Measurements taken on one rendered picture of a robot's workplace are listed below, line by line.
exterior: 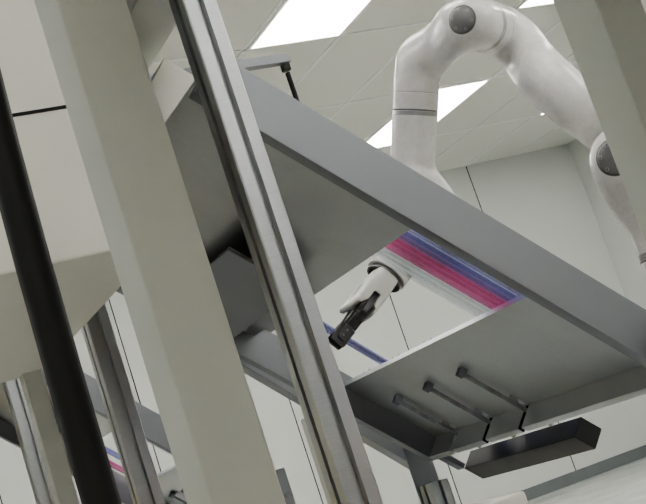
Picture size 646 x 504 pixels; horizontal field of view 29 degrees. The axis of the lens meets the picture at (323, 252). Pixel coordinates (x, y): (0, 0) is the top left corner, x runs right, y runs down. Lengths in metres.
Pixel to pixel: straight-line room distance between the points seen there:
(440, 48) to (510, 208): 9.32
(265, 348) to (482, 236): 0.68
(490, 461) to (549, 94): 0.68
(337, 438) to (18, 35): 0.55
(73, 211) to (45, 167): 0.06
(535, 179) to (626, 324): 10.36
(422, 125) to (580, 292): 0.95
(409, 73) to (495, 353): 0.80
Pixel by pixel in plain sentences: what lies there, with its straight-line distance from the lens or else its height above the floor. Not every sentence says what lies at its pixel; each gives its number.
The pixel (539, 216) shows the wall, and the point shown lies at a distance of 11.84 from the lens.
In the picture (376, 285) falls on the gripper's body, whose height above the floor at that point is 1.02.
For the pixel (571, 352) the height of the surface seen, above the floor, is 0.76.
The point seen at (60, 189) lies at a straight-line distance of 1.36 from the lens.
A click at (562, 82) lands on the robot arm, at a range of 2.33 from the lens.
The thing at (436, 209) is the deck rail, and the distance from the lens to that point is 1.51.
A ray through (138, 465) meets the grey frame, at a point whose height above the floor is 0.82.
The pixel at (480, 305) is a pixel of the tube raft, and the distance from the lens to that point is 1.74.
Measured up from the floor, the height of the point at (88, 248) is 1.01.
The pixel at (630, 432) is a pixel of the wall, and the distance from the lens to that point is 11.80.
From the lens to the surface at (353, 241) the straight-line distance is 1.68.
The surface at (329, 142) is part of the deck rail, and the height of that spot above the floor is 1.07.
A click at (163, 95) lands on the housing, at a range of 1.65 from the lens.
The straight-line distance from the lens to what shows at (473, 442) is 2.07.
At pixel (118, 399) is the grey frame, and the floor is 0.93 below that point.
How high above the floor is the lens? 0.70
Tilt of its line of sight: 10 degrees up
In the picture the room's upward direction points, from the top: 19 degrees counter-clockwise
